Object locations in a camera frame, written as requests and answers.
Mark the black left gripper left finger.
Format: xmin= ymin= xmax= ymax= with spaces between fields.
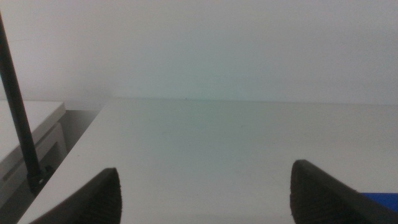
xmin=29 ymin=167 xmax=123 ymax=224

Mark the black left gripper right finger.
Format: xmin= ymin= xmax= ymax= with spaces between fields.
xmin=289 ymin=159 xmax=398 ymax=224

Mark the blue rectangular mat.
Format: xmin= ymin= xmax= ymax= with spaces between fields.
xmin=360 ymin=192 xmax=398 ymax=214

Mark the white side table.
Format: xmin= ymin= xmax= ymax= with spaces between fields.
xmin=0 ymin=100 xmax=68 ymax=208

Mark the black slanted pole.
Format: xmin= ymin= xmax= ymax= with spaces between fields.
xmin=0 ymin=12 xmax=55 ymax=196

